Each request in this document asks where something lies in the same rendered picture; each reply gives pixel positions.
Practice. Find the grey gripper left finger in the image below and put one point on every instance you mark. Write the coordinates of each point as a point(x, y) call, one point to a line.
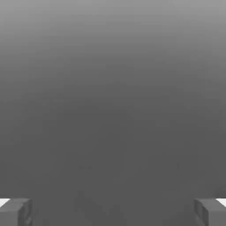
point(12, 211)

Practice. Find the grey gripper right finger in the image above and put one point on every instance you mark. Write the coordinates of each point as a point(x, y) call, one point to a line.
point(213, 211)

